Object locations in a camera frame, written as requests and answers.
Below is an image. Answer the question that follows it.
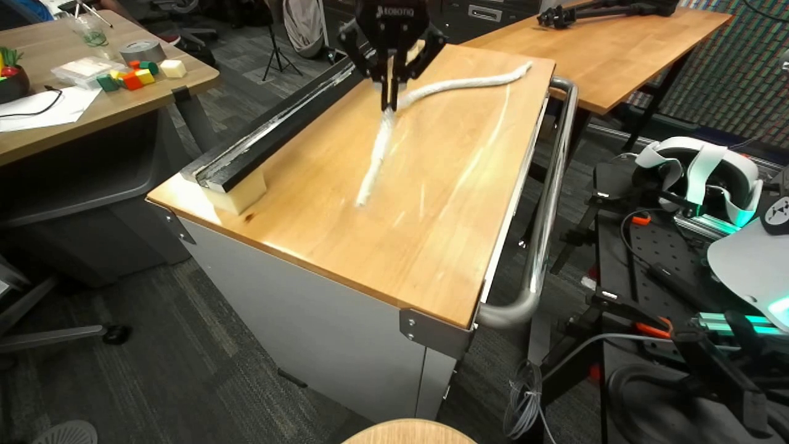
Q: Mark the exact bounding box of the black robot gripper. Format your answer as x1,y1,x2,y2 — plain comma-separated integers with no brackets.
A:
338,0,447,110

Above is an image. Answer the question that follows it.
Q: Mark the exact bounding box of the orange handled tool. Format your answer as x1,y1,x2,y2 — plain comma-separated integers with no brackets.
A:
590,289,672,339

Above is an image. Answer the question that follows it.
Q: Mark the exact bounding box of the yellow toy block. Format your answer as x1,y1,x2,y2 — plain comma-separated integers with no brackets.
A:
136,68,155,83

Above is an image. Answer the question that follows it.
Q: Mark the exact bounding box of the green toy block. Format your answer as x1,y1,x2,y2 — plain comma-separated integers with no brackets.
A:
95,73,124,91

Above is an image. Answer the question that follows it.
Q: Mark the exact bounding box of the white VR headset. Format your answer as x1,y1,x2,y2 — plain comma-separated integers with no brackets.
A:
633,136,762,239

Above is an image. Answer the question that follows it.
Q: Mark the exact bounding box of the round wooden stool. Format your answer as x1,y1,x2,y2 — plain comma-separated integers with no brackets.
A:
343,420,475,444

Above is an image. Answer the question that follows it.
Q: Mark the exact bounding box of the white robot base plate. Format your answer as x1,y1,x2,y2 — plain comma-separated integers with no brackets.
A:
708,220,789,327

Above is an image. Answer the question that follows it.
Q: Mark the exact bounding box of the wooden rear table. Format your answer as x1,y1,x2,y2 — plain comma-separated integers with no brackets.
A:
469,6,733,115

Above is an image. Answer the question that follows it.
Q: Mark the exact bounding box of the grey duct tape roll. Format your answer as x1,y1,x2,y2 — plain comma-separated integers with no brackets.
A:
121,40,166,62

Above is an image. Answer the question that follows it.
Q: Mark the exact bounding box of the cream toy block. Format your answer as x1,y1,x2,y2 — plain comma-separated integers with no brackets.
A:
157,59,188,79

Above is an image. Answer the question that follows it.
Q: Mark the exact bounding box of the white paper sheet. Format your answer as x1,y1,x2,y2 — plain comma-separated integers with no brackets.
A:
0,85,98,133

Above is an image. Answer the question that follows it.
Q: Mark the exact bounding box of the white braided rope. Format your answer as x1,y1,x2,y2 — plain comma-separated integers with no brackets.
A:
353,62,534,210

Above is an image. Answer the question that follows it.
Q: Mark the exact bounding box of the black fruit bowl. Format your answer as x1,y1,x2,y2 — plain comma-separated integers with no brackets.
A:
0,47,30,103

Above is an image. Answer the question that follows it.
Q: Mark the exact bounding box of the red toy block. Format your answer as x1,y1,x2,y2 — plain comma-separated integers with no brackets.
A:
124,72,143,91

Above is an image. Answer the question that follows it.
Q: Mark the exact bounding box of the wooden side desk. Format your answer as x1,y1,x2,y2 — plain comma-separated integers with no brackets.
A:
0,10,219,164

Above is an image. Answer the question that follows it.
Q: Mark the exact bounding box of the near wooden support block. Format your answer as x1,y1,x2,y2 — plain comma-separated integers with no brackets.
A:
204,169,266,215

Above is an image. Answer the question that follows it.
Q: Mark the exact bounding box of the steel cart handle bar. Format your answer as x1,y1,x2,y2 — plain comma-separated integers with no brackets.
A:
478,75,580,329

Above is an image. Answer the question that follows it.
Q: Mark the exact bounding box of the wooden top tool cart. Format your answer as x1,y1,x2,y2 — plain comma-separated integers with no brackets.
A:
148,43,555,416

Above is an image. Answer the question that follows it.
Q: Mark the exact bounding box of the long black rail object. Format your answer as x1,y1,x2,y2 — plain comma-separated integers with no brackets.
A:
182,53,363,191

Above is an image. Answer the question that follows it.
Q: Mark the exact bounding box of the black clamp on table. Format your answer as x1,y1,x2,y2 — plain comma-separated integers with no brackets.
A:
537,0,679,29

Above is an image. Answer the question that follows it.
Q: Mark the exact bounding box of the clear plastic cup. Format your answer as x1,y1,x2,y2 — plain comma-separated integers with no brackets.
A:
73,15,105,47

